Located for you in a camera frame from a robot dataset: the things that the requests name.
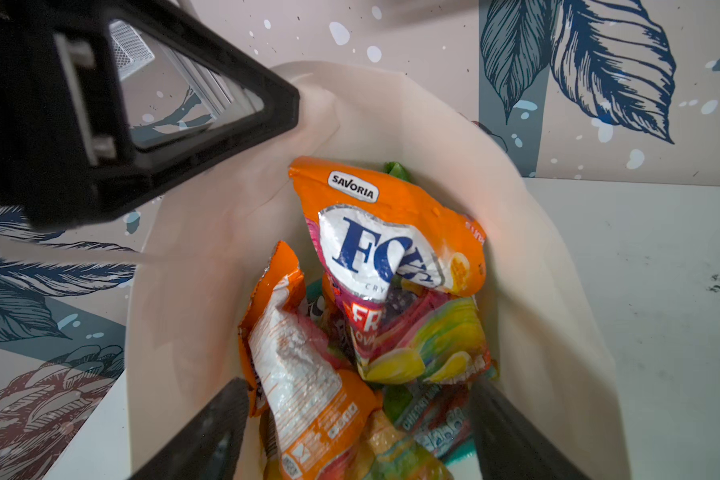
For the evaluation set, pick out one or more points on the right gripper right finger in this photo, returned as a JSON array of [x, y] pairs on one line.
[[508, 445]]

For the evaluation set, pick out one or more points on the white wire mesh basket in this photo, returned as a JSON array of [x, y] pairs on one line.
[[130, 50]]

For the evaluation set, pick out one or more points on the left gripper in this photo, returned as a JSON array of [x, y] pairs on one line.
[[78, 146]]

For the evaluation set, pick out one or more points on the green snack packet in bag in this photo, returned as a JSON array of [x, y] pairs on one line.
[[397, 170]]

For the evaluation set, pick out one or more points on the teal Fox's candy bag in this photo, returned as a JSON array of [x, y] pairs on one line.
[[435, 415]]

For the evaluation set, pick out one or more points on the orange Fox's candy bag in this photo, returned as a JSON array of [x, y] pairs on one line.
[[402, 269]]

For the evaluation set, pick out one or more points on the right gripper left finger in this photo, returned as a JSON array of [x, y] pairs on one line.
[[209, 446]]

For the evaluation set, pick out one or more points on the beige paper bag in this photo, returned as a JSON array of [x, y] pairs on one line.
[[213, 236]]

